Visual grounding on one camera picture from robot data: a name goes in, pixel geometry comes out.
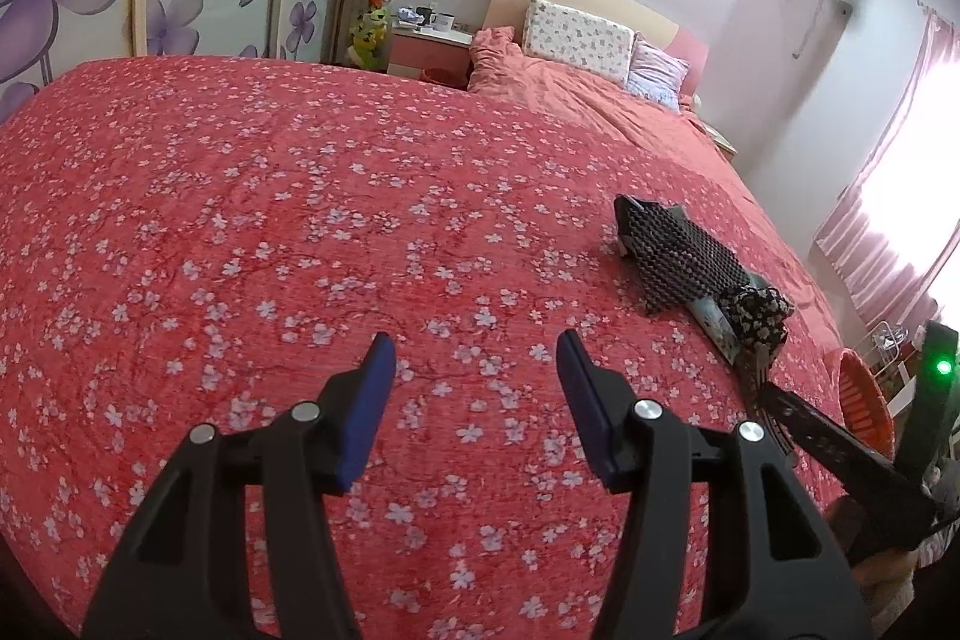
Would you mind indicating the red plastic basket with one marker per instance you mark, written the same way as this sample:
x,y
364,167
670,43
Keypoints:
x,y
862,400

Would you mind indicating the pink curtain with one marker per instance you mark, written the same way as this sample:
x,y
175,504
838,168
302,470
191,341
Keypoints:
x,y
892,197

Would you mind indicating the white floral pillow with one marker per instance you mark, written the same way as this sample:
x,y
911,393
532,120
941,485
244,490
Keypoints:
x,y
577,40

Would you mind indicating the green plush toy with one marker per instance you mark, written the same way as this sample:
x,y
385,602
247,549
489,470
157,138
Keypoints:
x,y
369,36

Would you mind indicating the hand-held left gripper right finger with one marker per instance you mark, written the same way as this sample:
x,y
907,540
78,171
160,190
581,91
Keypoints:
x,y
589,415

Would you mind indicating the bed with pink duvet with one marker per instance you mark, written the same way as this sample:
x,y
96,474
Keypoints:
x,y
600,115

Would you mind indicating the black mesh hair net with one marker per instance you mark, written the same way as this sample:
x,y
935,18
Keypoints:
x,y
675,254

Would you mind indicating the black mug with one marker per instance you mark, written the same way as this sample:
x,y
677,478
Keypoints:
x,y
424,16

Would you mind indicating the patterned fabric bow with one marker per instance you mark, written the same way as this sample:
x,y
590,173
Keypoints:
x,y
757,314

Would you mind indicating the red floral tablecloth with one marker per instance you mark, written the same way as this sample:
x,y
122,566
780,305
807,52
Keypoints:
x,y
300,235

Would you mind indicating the purple striped pillow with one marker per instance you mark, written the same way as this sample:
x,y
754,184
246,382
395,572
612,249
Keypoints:
x,y
658,74

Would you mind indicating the pink nightstand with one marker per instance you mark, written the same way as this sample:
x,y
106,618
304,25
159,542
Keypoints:
x,y
427,51
716,134

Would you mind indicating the white mug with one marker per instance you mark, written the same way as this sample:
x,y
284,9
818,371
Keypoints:
x,y
443,21

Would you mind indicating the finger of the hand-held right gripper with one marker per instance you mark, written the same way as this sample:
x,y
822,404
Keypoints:
x,y
847,460

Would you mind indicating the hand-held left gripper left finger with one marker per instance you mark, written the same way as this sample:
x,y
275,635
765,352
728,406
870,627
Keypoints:
x,y
360,415

